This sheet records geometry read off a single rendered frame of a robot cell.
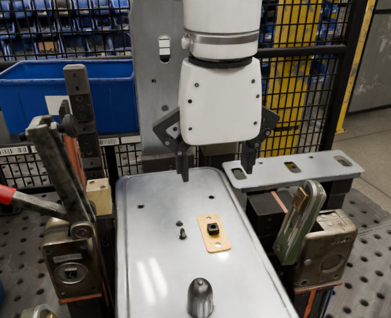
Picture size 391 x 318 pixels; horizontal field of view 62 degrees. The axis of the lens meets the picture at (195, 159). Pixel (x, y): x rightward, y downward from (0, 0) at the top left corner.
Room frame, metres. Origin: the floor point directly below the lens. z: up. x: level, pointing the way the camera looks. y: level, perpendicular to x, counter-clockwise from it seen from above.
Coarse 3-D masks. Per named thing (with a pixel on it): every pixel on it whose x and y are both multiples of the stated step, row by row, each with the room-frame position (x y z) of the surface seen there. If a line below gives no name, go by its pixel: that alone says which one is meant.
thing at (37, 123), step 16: (32, 128) 0.32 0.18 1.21; (48, 128) 0.33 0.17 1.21; (64, 128) 0.34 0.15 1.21; (48, 144) 0.33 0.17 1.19; (48, 160) 0.32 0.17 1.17; (64, 160) 0.35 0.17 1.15; (64, 176) 0.33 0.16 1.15; (64, 192) 0.33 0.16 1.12; (80, 192) 0.36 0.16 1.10; (80, 208) 0.33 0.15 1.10
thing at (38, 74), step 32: (32, 64) 0.83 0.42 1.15; (64, 64) 0.84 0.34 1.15; (96, 64) 0.84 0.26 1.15; (128, 64) 0.84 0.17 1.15; (0, 96) 0.68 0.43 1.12; (32, 96) 0.68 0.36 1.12; (64, 96) 0.68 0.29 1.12; (96, 96) 0.68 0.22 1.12; (128, 96) 0.69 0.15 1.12; (128, 128) 0.69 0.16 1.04
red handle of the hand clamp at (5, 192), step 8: (0, 184) 0.33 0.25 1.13; (0, 192) 0.32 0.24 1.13; (8, 192) 0.32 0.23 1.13; (16, 192) 0.33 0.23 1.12; (0, 200) 0.32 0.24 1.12; (8, 200) 0.32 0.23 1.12; (16, 200) 0.32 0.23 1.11; (24, 200) 0.33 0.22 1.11; (32, 200) 0.33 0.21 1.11; (40, 200) 0.34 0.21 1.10; (24, 208) 0.33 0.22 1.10; (32, 208) 0.33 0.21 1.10; (40, 208) 0.33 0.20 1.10; (48, 208) 0.33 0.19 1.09; (56, 208) 0.34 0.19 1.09; (64, 208) 0.34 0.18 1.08; (56, 216) 0.33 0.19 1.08; (64, 216) 0.33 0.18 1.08; (88, 216) 0.35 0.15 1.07
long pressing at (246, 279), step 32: (128, 192) 0.49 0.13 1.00; (160, 192) 0.49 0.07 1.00; (192, 192) 0.49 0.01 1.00; (224, 192) 0.49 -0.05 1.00; (128, 224) 0.40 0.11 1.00; (160, 224) 0.40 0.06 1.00; (192, 224) 0.40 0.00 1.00; (224, 224) 0.40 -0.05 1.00; (128, 256) 0.33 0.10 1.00; (160, 256) 0.33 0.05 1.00; (192, 256) 0.33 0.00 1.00; (224, 256) 0.33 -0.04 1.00; (256, 256) 0.33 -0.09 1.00; (128, 288) 0.28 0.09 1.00; (160, 288) 0.28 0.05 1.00; (224, 288) 0.28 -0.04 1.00; (256, 288) 0.28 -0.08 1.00
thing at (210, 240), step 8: (200, 216) 0.42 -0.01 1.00; (208, 216) 0.42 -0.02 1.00; (216, 216) 0.42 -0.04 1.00; (200, 224) 0.40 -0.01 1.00; (208, 224) 0.39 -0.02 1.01; (216, 224) 0.39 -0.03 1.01; (208, 232) 0.38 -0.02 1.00; (216, 232) 0.38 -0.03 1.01; (224, 232) 0.38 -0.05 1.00; (208, 240) 0.36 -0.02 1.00; (216, 240) 0.36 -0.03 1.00; (224, 240) 0.36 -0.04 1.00; (208, 248) 0.35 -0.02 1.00; (216, 248) 0.35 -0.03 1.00; (224, 248) 0.35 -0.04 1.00
